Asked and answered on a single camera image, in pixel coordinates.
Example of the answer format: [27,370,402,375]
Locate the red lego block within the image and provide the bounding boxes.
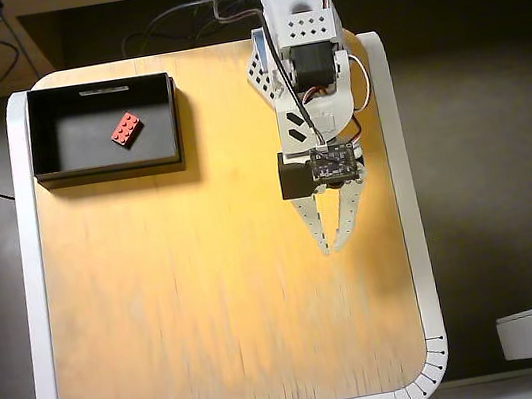
[106,108,148,154]

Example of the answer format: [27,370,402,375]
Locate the black wrist camera circuit board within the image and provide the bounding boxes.
[307,140,364,188]

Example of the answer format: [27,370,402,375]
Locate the white servo wire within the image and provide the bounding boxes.
[323,49,383,149]

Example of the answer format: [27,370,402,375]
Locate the straight black cable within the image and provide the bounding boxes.
[0,0,43,85]

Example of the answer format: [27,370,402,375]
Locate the black power cable bundle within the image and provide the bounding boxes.
[114,0,267,61]

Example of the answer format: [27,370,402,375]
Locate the white table rim frame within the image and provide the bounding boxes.
[0,28,459,399]

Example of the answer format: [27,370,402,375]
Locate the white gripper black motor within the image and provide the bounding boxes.
[274,140,381,261]

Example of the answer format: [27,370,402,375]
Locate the black rectangular bin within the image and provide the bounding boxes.
[19,67,190,194]

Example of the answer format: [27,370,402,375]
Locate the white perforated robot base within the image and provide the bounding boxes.
[238,25,290,112]

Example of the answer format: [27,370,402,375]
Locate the black camera cable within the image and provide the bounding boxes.
[212,0,328,160]

